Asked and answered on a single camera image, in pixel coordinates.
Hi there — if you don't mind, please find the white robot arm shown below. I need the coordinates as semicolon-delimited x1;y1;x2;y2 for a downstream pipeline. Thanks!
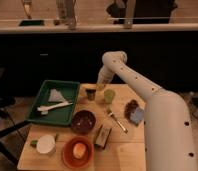
97;51;198;171

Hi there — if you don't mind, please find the green plastic cup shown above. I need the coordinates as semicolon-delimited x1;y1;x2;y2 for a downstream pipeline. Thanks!
104;89;115;104

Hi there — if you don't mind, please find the brown pine cone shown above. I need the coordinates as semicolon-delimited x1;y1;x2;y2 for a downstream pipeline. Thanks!
124;100;139;119

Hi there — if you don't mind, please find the dark brown bowl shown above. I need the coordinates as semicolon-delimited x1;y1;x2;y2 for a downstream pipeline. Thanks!
71;110;96;134

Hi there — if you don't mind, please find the grey cloth piece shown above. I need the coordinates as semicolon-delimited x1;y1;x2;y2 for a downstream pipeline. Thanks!
48;89;64;102

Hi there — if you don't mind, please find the green plastic tray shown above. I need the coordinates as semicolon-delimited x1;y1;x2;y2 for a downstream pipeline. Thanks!
27;80;80;126

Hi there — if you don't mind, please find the dark rectangular box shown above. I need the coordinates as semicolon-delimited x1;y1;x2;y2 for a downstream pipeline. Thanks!
94;125;112;149

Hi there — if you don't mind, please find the blue sponge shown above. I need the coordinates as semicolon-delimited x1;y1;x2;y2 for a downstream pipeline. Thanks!
130;107;144;126

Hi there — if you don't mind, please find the yellow round bread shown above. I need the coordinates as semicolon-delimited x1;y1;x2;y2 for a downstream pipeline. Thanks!
73;143;86;159

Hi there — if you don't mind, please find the orange plate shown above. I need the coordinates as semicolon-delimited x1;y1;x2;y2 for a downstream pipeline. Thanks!
62;136;94;170

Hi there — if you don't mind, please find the white round lid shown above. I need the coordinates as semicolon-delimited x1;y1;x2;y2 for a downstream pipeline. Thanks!
36;135;55;155

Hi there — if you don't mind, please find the green vegetable piece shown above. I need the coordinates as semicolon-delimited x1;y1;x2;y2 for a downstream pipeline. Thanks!
30;140;38;148

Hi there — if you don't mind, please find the black chair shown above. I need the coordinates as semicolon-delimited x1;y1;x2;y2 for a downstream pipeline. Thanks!
0;66;31;166

